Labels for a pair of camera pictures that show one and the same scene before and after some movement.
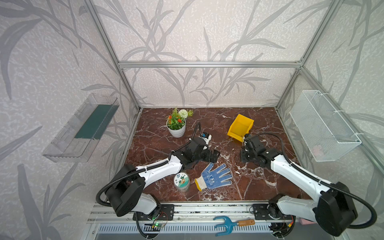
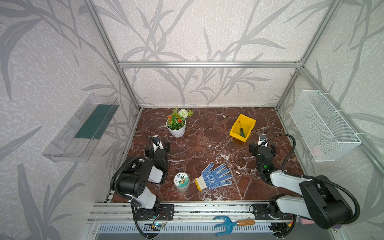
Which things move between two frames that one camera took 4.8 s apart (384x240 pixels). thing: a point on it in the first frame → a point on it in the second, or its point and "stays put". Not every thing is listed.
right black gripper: x=242 y=153 → x=254 y=149
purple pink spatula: x=303 y=221 stays put
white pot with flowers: x=176 y=122 stays put
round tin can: x=182 y=182 stays put
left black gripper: x=214 y=158 → x=166 y=149
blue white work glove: x=216 y=178 stays put
